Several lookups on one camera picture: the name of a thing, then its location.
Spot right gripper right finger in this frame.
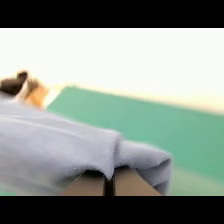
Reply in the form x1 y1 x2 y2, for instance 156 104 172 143
112 165 162 197

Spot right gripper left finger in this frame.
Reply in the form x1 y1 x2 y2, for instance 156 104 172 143
61 169 108 197

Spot lavender blue shirt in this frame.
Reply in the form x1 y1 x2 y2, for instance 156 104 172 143
0 92 174 197

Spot heap of clothes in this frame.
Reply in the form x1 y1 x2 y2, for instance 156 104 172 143
0 70 52 110

